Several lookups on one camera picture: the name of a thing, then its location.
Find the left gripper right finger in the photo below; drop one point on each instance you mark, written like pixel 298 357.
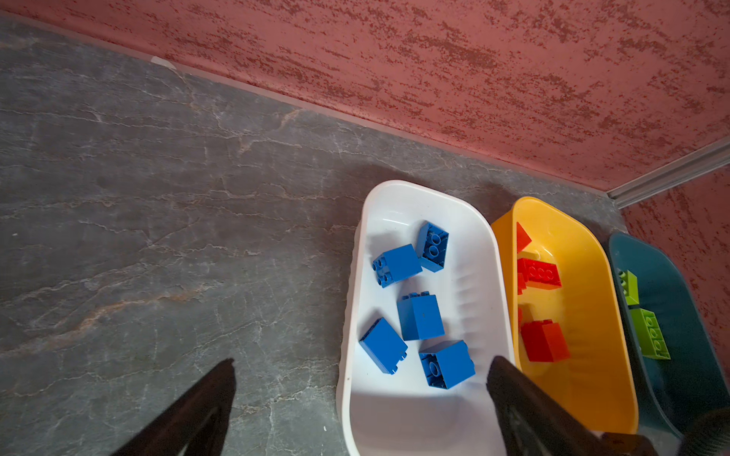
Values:
pixel 531 423

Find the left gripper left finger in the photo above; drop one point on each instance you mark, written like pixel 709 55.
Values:
pixel 196 423

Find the blue lego cube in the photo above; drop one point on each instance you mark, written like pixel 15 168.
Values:
pixel 447 364

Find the green lego brick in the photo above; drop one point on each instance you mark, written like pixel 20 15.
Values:
pixel 630 289
pixel 649 334

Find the red lego plate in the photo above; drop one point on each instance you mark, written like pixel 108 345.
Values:
pixel 537 274

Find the blue lego brick low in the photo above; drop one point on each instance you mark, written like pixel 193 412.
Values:
pixel 420 317

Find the blue lego brick upside-down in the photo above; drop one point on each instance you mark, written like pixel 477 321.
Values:
pixel 431 247

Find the red square lego brick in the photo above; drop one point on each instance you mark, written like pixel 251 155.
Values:
pixel 523 239

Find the small blue lego brick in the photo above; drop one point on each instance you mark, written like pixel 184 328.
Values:
pixel 396 265

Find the yellow plastic bin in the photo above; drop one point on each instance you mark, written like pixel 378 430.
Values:
pixel 595 385

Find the teal plastic bin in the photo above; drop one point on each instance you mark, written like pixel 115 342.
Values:
pixel 672 394

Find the white plastic bin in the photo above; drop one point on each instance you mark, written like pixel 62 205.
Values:
pixel 400 414

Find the right corner aluminium post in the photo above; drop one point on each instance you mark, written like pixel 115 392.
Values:
pixel 688 168

